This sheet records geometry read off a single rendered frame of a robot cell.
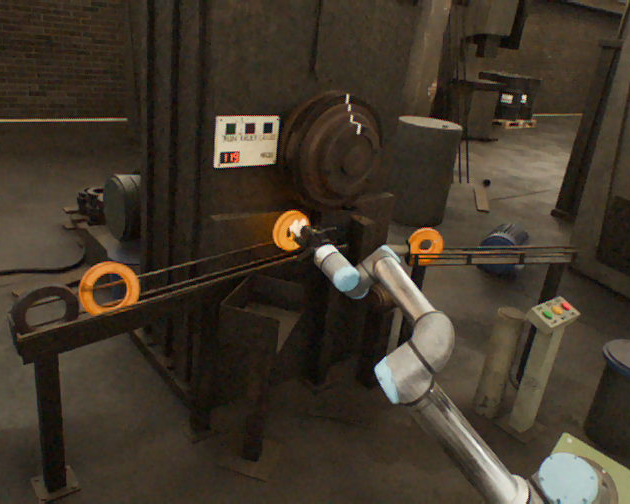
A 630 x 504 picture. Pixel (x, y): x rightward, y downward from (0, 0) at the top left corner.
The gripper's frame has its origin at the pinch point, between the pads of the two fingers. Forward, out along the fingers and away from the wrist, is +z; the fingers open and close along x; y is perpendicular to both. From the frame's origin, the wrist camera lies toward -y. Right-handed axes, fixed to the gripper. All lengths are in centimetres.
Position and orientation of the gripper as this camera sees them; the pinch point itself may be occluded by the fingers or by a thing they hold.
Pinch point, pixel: (292, 226)
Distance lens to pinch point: 215.8
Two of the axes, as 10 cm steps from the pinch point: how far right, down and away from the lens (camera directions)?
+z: -5.6, -6.0, 5.7
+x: -7.7, 1.4, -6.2
